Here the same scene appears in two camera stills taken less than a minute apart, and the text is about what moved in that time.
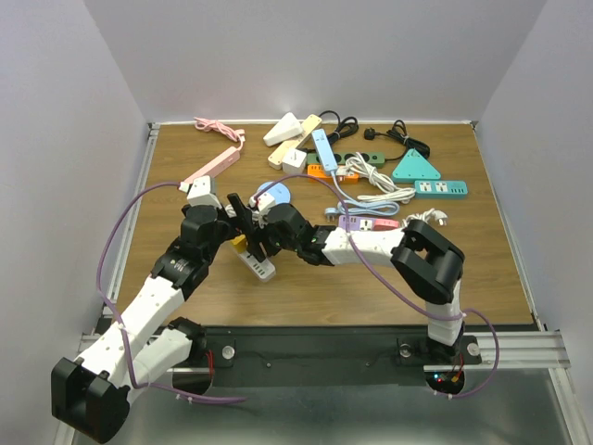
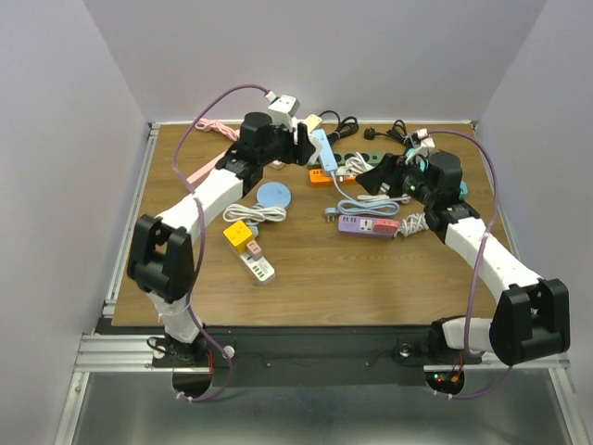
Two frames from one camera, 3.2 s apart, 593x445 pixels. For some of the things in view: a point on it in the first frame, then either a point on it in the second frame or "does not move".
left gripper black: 232,223 -> 300,154
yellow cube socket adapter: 239,243 does not move
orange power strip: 317,175 does not move
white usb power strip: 264,270 does not move
